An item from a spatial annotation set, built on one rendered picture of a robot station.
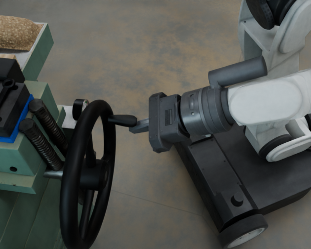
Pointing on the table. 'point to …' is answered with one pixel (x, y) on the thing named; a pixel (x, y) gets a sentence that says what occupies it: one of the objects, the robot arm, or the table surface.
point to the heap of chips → (13, 32)
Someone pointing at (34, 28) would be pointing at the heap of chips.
